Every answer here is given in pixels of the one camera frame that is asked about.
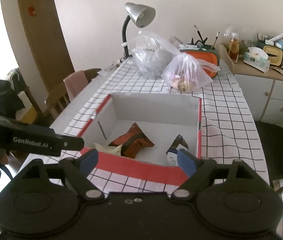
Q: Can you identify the white black grid tablecloth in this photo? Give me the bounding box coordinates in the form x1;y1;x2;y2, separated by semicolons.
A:
21;57;270;197

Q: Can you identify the small clear plastic bag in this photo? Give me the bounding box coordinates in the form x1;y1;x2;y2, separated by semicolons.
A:
161;53;220;93

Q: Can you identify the red cardboard box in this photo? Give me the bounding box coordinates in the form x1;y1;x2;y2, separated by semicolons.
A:
78;93;202;186

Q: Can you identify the black bag pile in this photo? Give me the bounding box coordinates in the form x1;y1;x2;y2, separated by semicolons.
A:
0;80;25;119

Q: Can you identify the white sideboard cabinet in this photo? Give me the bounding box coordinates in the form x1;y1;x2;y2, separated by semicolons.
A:
218;42;283;128

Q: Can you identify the dark brown snack packet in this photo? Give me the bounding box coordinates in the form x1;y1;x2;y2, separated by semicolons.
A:
166;134;189;166

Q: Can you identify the orange snack packet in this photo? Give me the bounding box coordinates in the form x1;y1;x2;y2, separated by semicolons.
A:
108;122;154;159

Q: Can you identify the green pen holder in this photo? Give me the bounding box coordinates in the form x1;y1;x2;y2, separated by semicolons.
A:
179;24;220;56

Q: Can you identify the wooden chair left side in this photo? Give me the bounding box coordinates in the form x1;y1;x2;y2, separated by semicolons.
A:
45;68;101;119

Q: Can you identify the silver desk lamp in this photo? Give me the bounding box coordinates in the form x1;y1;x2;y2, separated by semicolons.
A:
120;2;156;61

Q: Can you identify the large clear plastic bag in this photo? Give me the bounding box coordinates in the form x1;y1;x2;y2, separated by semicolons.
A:
128;30;180;79

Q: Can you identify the brown wooden door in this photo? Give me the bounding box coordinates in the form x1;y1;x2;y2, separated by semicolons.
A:
18;0;74;92

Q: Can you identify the green tissue box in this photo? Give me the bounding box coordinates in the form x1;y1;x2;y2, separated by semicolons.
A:
244;47;270;73

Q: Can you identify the cream snack packet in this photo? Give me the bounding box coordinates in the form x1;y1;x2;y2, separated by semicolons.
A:
94;143;122;156

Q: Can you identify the orange lidded container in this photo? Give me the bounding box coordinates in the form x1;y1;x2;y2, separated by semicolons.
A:
181;50;219;79

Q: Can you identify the pink cloth on chair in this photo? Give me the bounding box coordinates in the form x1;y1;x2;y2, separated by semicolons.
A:
63;70;88;102

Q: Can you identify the amber liquid bottle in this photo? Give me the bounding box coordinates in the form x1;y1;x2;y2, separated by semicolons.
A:
228;33;240;63

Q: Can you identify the yellow tissue holder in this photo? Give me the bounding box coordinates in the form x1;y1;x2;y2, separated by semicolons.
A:
263;45;283;67

